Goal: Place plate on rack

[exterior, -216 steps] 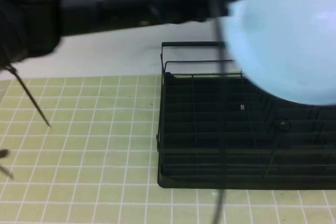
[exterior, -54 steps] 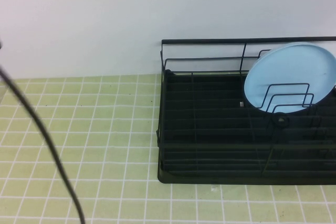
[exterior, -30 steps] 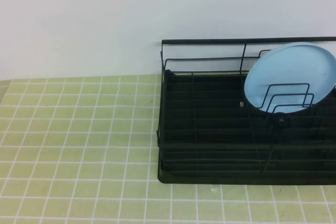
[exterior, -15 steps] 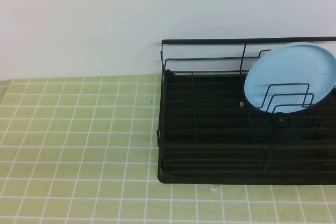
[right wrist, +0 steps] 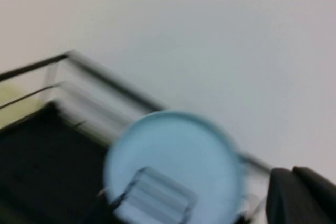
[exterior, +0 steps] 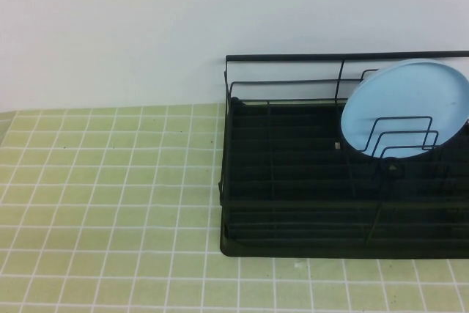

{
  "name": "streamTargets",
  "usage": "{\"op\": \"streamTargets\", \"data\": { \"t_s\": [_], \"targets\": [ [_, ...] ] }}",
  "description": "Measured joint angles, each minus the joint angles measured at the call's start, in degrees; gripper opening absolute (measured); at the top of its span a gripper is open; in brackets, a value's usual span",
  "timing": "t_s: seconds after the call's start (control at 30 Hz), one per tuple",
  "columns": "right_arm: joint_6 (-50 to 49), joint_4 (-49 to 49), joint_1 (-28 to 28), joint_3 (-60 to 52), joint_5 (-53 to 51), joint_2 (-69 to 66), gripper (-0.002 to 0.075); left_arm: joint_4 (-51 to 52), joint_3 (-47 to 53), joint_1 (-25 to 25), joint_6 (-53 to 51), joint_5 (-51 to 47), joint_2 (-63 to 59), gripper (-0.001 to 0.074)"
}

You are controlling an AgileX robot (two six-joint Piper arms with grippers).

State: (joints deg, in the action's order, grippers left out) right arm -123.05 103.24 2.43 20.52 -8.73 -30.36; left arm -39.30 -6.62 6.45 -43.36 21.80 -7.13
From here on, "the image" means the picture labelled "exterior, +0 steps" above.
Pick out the light blue round plate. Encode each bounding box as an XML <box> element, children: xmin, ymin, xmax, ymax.
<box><xmin>340</xmin><ymin>59</ymin><xmax>469</xmax><ymax>161</ymax></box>

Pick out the black plastic drip tray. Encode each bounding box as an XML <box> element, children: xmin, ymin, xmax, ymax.
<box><xmin>218</xmin><ymin>96</ymin><xmax>469</xmax><ymax>259</ymax></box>

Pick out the green checkered tablecloth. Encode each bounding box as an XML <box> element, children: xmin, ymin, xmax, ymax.
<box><xmin>0</xmin><ymin>98</ymin><xmax>469</xmax><ymax>313</ymax></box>

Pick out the black wire dish rack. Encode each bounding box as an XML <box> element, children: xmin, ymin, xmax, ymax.
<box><xmin>218</xmin><ymin>51</ymin><xmax>469</xmax><ymax>245</ymax></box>

